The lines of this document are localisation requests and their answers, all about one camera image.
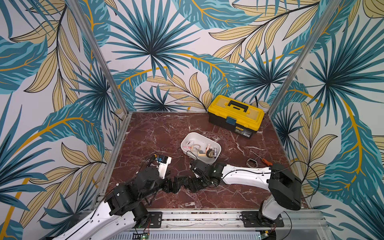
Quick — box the white fitness band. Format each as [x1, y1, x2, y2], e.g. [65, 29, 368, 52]
[246, 159, 259, 168]

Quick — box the yellow black plastic toolbox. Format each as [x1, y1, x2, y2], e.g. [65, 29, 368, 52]
[208, 95, 265, 139]

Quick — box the aluminium front rail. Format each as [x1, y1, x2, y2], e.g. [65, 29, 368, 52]
[149, 209, 334, 240]

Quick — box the pink white watch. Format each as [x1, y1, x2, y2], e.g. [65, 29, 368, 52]
[184, 141, 193, 150]

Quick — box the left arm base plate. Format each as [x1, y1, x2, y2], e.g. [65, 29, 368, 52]
[135, 212, 163, 229]

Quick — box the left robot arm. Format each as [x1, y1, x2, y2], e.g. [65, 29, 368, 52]
[55, 167, 190, 240]

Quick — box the white plastic storage tray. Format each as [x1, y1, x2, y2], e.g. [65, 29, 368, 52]
[180, 132, 222, 165]

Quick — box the brown leather gold watch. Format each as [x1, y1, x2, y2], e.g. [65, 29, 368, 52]
[206, 149, 215, 158]

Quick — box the orange handled screwdriver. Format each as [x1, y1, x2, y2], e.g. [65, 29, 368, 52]
[251, 151, 273, 167]

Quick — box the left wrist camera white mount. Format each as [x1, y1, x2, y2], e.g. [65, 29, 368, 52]
[155, 155, 172, 179]

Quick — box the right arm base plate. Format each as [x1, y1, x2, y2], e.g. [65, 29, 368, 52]
[240, 211, 285, 229]

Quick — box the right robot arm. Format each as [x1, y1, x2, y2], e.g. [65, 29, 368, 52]
[185, 160, 302, 223]

